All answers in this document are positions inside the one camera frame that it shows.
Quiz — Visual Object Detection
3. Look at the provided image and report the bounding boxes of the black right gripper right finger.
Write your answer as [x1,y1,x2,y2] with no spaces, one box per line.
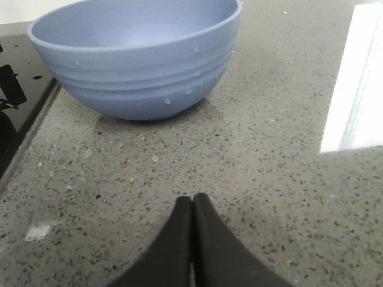
[193,193,291,286]

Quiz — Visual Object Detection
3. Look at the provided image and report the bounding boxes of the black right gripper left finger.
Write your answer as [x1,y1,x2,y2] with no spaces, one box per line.
[111,196,192,287]

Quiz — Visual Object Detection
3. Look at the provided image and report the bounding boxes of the light blue plastic bowl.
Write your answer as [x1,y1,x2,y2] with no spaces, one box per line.
[28,1,242,121]

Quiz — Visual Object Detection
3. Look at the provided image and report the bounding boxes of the black glass gas stove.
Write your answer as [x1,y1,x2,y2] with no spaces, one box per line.
[1,35,56,175]

